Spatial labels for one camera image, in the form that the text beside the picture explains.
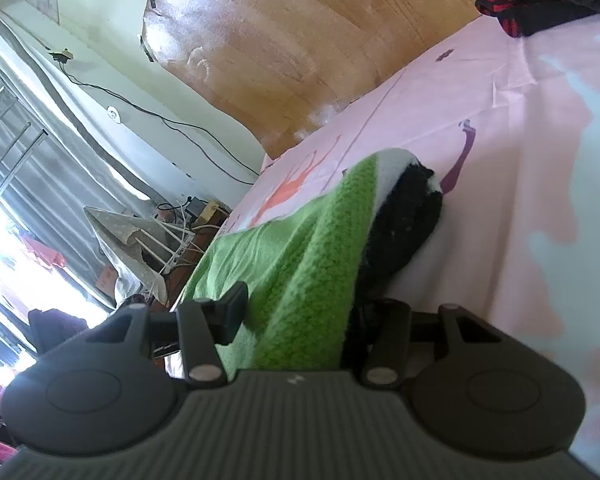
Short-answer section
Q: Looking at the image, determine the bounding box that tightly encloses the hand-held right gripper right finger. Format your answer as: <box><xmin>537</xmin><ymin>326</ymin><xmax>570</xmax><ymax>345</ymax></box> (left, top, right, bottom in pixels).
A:
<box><xmin>360</xmin><ymin>298</ymin><xmax>511</xmax><ymax>389</ymax></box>

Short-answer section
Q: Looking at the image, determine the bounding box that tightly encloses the grey covered ironing board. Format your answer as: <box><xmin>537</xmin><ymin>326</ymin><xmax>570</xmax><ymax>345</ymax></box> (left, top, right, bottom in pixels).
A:
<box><xmin>83</xmin><ymin>204</ymin><xmax>173</xmax><ymax>307</ymax></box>

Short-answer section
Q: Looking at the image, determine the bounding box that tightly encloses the pink printed bedsheet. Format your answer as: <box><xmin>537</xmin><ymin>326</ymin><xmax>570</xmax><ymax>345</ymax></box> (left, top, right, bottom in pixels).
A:
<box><xmin>214</xmin><ymin>10</ymin><xmax>600</xmax><ymax>478</ymax></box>

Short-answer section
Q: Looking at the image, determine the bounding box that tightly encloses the thin wall cable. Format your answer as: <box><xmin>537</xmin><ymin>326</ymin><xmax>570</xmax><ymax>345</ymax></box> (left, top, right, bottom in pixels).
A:
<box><xmin>50</xmin><ymin>52</ymin><xmax>259</xmax><ymax>185</ymax></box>

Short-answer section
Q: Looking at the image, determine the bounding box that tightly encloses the navy green white knit sweater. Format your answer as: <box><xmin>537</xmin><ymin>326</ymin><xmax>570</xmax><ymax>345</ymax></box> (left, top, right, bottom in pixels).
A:
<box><xmin>180</xmin><ymin>147</ymin><xmax>444</xmax><ymax>375</ymax></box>

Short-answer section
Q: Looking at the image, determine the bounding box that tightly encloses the wooden headboard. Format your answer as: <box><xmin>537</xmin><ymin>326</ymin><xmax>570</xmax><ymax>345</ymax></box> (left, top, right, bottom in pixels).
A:
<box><xmin>139</xmin><ymin>0</ymin><xmax>487</xmax><ymax>159</ymax></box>

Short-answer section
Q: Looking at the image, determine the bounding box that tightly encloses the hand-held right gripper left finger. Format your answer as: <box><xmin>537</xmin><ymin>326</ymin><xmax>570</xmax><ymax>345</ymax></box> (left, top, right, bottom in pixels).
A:
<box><xmin>104</xmin><ymin>281</ymin><xmax>251</xmax><ymax>391</ymax></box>

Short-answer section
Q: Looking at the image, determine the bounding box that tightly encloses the dark cloth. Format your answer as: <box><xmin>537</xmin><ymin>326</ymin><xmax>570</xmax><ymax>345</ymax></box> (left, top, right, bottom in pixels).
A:
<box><xmin>27</xmin><ymin>307</ymin><xmax>91</xmax><ymax>361</ymax></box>

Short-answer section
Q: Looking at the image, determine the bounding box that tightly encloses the metal window rack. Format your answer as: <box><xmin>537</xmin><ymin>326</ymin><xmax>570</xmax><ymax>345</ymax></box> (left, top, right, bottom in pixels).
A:
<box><xmin>0</xmin><ymin>85</ymin><xmax>49</xmax><ymax>193</ymax></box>

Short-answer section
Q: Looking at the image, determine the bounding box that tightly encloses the grey window curtain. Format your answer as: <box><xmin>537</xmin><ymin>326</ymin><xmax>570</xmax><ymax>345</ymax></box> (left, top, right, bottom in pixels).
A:
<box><xmin>0</xmin><ymin>7</ymin><xmax>153</xmax><ymax>311</ymax></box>

